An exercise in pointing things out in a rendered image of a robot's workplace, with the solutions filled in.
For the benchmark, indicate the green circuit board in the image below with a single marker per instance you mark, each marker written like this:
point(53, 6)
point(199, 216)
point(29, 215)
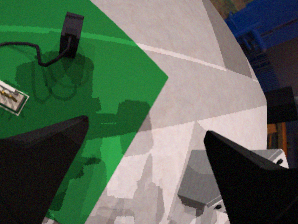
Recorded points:
point(111, 80)

